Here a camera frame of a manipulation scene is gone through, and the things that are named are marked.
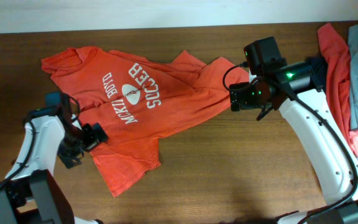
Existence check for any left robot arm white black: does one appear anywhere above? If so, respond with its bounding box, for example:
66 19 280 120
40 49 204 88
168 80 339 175
0 105 108 224

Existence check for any navy garment in pile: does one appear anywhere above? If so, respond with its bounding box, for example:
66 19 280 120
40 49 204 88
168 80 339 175
306 57 328 92

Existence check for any red shirt in pile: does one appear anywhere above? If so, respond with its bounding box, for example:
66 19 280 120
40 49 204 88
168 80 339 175
317 23 351 142

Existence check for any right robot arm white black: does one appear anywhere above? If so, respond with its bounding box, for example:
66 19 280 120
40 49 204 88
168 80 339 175
225 60 358 224

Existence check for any orange soccer t-shirt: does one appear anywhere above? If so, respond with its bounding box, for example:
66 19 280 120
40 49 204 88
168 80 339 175
41 47 249 196

